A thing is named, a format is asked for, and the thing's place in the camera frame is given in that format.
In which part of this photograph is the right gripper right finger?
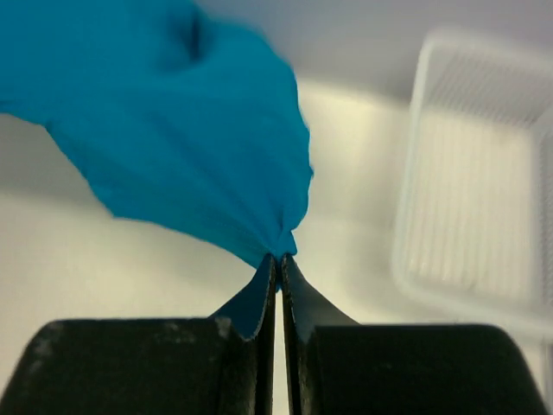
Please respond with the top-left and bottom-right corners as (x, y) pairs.
(280, 255), (547, 414)

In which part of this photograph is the blue t shirt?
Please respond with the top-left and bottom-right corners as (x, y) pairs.
(0, 0), (315, 342)

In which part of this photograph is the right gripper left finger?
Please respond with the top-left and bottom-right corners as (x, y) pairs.
(7, 255), (277, 414)

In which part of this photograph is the white plastic basket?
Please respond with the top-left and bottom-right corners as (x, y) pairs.
(388, 29), (553, 329)

